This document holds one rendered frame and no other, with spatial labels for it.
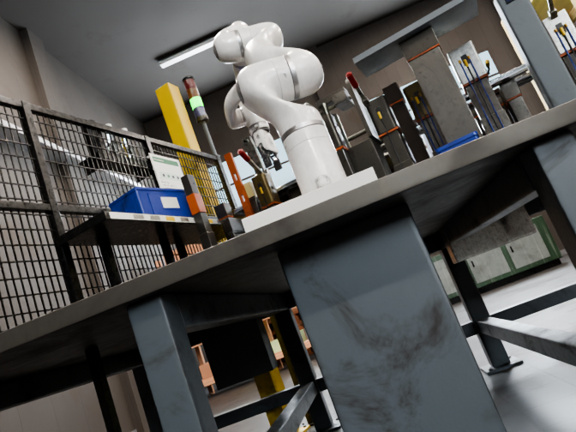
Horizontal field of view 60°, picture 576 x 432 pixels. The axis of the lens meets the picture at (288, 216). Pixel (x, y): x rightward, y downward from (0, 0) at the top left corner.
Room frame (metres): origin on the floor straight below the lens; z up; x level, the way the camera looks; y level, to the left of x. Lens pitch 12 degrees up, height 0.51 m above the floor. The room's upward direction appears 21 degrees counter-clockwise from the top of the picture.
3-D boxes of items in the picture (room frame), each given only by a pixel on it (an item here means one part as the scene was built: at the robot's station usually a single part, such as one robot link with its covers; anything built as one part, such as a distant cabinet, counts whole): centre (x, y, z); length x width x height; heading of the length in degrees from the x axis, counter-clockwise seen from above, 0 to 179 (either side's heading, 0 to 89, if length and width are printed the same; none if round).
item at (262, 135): (1.94, -0.02, 1.23); 0.10 x 0.07 x 0.11; 158
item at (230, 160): (1.83, 0.13, 0.95); 0.03 x 0.01 x 0.50; 68
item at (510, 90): (1.61, -0.84, 0.84); 0.12 x 0.05 x 0.29; 158
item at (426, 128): (1.55, -0.54, 0.89); 0.12 x 0.08 x 0.38; 158
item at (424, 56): (1.37, -0.54, 0.92); 0.10 x 0.08 x 0.45; 68
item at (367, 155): (1.61, -0.28, 0.94); 0.18 x 0.13 x 0.49; 68
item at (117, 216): (1.91, 0.46, 1.01); 0.90 x 0.22 x 0.03; 158
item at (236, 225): (2.05, 0.22, 0.85); 0.12 x 0.03 x 0.30; 158
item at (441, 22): (1.37, -0.54, 1.16); 0.37 x 0.14 x 0.02; 68
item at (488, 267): (7.42, -2.33, 0.33); 1.69 x 1.55 x 0.67; 84
